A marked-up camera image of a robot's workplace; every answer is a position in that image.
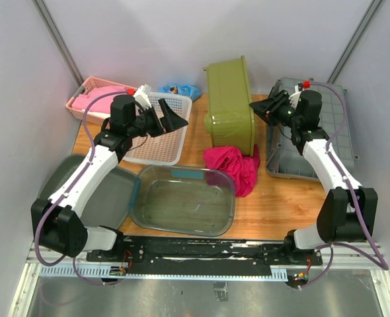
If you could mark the white folded cloth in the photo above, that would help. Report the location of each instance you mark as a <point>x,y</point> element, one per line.
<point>100,115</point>

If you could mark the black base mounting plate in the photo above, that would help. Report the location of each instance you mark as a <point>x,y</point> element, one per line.
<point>203,256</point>

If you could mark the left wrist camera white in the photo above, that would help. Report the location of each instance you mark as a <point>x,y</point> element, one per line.
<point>141,97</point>

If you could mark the blue packet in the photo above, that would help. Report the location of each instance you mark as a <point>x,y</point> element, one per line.
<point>189,91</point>

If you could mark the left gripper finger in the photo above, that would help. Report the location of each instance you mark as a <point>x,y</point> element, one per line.
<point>170,120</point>
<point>160,129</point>

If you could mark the pink plastic basket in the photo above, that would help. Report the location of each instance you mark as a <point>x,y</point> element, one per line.
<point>91,88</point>

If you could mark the magenta crumpled cloth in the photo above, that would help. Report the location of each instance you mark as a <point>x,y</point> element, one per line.
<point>242,169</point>

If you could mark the large grey plastic bin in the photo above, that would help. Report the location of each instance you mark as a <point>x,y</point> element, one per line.
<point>283,159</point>

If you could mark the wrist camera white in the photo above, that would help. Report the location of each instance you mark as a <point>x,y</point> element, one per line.
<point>141,97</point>
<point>299,88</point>

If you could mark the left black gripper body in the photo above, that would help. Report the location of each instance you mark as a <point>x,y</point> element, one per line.
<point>151,123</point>

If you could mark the clear plastic container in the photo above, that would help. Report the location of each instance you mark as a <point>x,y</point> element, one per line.
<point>184,200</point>

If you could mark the white cable duct rail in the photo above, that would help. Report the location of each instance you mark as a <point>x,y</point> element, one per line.
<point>110,272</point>

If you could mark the green plastic basin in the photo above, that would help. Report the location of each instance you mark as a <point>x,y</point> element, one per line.
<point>230,119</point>

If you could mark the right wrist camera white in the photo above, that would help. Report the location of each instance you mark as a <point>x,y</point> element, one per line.
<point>299,88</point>

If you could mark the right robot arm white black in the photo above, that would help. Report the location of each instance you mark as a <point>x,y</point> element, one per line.
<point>348,213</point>

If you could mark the dark grey tray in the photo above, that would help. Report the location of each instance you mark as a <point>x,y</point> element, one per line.
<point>108,205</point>

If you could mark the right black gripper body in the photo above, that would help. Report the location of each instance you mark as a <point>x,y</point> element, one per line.
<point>283,113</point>

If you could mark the white perforated basket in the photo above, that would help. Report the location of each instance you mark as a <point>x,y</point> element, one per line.
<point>165,149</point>

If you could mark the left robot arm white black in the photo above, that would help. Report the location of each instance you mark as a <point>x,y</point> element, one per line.
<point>56,220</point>

